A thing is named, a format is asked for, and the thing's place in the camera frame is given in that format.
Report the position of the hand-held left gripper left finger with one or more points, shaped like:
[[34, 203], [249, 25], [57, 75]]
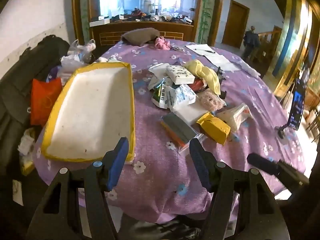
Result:
[[118, 162]]

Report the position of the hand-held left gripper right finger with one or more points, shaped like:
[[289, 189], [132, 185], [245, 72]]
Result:
[[200, 165]]

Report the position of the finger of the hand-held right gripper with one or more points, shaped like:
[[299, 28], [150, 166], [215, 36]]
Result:
[[262, 163]]

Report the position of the yellow packet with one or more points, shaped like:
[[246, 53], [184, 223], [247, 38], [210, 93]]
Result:
[[215, 128]]

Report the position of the grey sponge pack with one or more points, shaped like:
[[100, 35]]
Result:
[[177, 127]]

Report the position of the white foam block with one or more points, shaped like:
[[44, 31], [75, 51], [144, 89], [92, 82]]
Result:
[[190, 112]]

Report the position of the white red-print plastic packet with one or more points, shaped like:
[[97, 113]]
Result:
[[233, 117]]

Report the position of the white foam tray yellow rim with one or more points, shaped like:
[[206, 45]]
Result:
[[92, 105]]

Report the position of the blue white tissue packet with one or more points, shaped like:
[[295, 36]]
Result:
[[181, 96]]

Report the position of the yellow towel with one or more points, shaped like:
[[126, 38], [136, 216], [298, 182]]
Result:
[[210, 77]]

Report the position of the white dotted tissue pack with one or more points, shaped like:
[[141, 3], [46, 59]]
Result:
[[178, 73]]

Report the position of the purple floral tablecloth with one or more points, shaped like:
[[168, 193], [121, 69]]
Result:
[[155, 175]]

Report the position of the black phone stand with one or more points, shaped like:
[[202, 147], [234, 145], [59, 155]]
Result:
[[281, 129]]

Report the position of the wooden chair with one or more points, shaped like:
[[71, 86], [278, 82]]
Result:
[[313, 122]]

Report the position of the smartphone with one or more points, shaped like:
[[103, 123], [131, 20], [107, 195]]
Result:
[[296, 105]]

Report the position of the red brown packet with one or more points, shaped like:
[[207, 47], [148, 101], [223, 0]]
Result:
[[198, 85]]

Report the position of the folded white packet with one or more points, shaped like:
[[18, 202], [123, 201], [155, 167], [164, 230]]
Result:
[[153, 82]]

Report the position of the white crumpled bag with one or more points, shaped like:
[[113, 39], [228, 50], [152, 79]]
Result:
[[26, 141]]

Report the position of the white cloth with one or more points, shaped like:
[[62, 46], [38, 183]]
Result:
[[250, 68]]

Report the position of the orange bag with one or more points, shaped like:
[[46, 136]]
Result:
[[45, 100]]

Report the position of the flat white packet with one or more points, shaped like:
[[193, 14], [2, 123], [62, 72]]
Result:
[[156, 69]]

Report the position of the white paper sheet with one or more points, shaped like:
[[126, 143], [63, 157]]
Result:
[[220, 60]]

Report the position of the black pen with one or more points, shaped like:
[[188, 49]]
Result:
[[205, 50]]

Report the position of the clear plastic bag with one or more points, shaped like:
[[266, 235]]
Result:
[[80, 52]]

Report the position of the gold blue framed panel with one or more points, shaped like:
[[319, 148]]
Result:
[[292, 42]]

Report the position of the wooden stair railing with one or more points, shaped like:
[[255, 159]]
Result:
[[268, 37]]

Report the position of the brown cushion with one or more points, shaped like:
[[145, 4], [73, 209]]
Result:
[[140, 36]]

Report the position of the black jacket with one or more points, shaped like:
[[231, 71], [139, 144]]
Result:
[[15, 85]]

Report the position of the wooden door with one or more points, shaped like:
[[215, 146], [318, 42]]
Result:
[[235, 22]]

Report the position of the pile of assorted clutter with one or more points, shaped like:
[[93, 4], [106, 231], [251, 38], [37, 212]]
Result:
[[162, 17]]

